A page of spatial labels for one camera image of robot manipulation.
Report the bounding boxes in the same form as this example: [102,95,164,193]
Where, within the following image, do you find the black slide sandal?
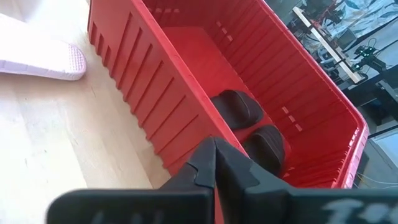
[242,124,286,177]
[210,89,264,131]

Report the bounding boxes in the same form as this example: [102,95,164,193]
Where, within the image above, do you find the red plastic bin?
[86,0,370,189]

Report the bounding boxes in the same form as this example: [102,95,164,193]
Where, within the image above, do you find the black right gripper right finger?
[215,138,398,224]

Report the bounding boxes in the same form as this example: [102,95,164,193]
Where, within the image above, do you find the light wooden bench plank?
[292,6,364,84]

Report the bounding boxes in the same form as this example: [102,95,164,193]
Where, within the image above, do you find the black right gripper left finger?
[45,136,217,224]

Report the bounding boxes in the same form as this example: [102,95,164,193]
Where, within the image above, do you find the black device with green lights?
[353,45,388,73]

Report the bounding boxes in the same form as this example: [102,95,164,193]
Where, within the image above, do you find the pink slide sandal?
[0,12,87,81]

